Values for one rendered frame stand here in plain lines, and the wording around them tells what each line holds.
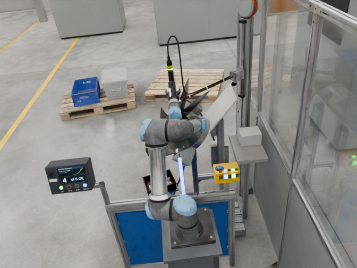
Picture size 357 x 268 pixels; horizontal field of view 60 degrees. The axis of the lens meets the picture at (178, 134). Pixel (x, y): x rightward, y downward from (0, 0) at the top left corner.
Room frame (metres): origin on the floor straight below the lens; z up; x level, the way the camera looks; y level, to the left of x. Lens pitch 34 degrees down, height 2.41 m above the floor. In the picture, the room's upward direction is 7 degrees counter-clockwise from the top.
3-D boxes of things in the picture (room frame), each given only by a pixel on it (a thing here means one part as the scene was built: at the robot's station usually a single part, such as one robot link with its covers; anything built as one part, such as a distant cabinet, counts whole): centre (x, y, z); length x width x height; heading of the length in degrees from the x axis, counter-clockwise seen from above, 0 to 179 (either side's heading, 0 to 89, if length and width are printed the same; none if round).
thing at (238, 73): (2.24, -0.51, 1.39); 0.10 x 0.07 x 0.09; 124
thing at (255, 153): (2.00, -0.55, 0.85); 0.36 x 0.24 x 0.03; 179
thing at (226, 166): (1.53, -0.28, 1.02); 0.16 x 0.10 x 0.11; 89
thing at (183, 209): (1.11, 0.02, 1.19); 0.13 x 0.12 x 0.14; 74
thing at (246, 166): (2.00, -0.55, 0.42); 0.04 x 0.04 x 0.83; 89
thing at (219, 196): (1.53, 0.11, 0.82); 0.90 x 0.04 x 0.08; 89
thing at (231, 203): (1.53, -0.32, 0.39); 0.04 x 0.04 x 0.78; 89
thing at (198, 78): (4.94, -0.24, 0.07); 1.20 x 1.00 x 0.15; 73
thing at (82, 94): (4.75, 1.43, 0.25); 0.60 x 0.41 x 0.22; 6
